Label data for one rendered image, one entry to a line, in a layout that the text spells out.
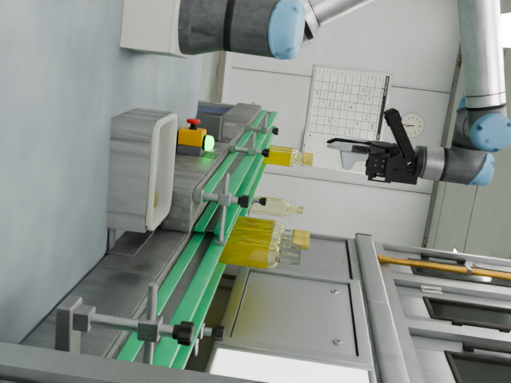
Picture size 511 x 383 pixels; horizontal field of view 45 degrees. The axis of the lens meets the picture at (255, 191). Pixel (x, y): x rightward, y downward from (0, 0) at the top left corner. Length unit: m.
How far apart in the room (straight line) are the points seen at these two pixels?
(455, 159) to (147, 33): 0.70
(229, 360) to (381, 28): 6.29
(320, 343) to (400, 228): 6.35
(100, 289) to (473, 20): 0.84
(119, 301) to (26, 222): 0.25
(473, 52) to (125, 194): 0.72
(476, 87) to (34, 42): 0.81
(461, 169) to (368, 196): 6.17
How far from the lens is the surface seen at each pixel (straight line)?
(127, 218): 1.25
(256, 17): 1.22
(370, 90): 7.35
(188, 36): 1.24
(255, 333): 1.42
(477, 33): 1.28
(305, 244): 1.62
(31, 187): 0.92
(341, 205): 7.59
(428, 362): 1.53
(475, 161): 1.43
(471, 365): 1.58
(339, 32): 7.32
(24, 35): 0.86
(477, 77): 1.28
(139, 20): 1.22
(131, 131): 1.20
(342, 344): 1.43
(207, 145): 1.80
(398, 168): 1.43
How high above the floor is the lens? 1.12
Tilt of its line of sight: 4 degrees down
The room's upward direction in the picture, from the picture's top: 97 degrees clockwise
